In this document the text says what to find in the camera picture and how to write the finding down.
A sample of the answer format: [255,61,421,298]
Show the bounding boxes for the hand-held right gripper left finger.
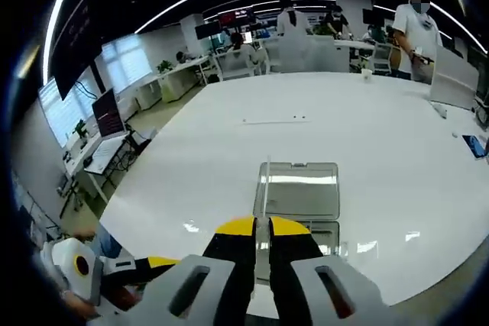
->
[131,215,257,326]

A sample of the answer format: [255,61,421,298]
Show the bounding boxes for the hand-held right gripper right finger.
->
[268,215,383,326]

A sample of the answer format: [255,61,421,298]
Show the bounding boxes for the grey transparent dual guide fixture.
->
[250,160,342,285]

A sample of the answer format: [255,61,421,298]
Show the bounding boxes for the clear plastic divider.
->
[250,154,274,300]

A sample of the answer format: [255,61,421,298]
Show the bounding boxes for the person's left hand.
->
[59,289,100,320]

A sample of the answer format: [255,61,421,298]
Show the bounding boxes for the person's blue jeans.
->
[93,232,125,260]

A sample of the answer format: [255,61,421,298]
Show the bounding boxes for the white side desk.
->
[63,133,133,205]

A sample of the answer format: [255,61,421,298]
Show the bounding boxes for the small potted plant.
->
[74,118,89,146]

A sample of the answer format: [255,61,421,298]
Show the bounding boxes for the window with blinds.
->
[37,66,104,147]
[102,37,154,92]

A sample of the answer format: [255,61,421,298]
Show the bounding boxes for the dark computer monitor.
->
[91,88,128,140]

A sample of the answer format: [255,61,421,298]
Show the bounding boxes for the white cabinet counter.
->
[135,54,215,105]

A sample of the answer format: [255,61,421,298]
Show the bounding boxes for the white mesh office chair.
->
[429,44,481,111]
[267,34,351,74]
[212,53,256,81]

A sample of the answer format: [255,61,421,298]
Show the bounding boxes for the hanging dark display screen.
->
[51,0,104,102]

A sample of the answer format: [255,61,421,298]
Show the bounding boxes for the blue flat object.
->
[461,134,489,161]

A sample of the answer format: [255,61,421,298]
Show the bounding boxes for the black background monitor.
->
[194,22,222,40]

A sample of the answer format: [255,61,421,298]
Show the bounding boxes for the red wall screen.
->
[217,11,255,27]

